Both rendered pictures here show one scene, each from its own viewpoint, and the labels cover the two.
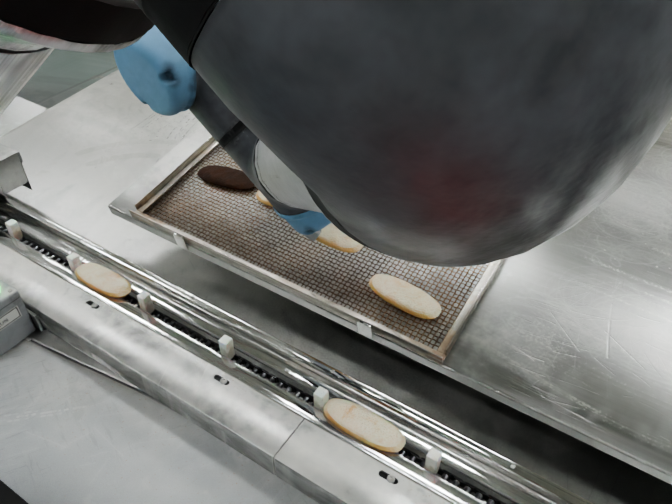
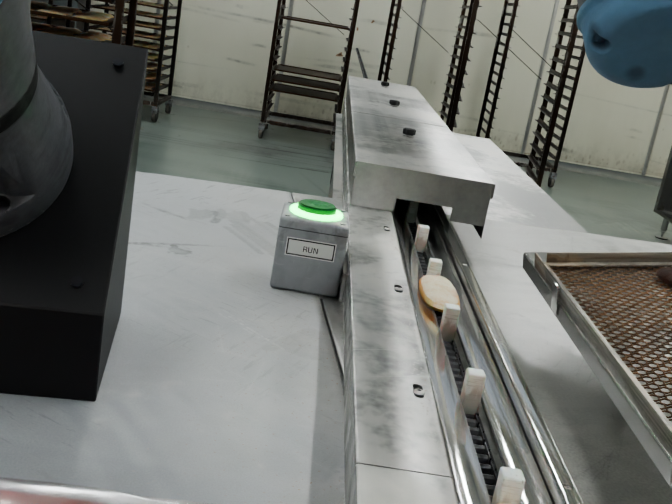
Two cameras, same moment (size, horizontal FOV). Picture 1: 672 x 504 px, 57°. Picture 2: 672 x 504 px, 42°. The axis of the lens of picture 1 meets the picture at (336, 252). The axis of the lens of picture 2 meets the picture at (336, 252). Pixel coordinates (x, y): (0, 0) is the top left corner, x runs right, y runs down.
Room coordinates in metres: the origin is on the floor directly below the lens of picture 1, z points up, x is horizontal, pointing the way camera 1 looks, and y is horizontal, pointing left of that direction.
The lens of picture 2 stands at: (0.06, -0.28, 1.11)
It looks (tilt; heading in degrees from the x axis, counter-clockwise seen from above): 16 degrees down; 54
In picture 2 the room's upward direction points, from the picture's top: 10 degrees clockwise
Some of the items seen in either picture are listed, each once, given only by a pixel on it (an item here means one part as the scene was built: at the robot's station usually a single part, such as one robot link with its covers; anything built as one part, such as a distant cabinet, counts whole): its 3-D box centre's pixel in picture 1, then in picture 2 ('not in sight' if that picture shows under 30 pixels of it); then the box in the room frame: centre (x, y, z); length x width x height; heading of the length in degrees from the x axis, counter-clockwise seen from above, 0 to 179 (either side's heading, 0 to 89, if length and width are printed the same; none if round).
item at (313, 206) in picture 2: not in sight; (316, 211); (0.54, 0.45, 0.90); 0.04 x 0.04 x 0.02
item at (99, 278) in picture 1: (102, 278); (439, 290); (0.61, 0.32, 0.86); 0.10 x 0.04 x 0.01; 57
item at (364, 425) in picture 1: (363, 423); not in sight; (0.38, -0.03, 0.86); 0.10 x 0.04 x 0.01; 57
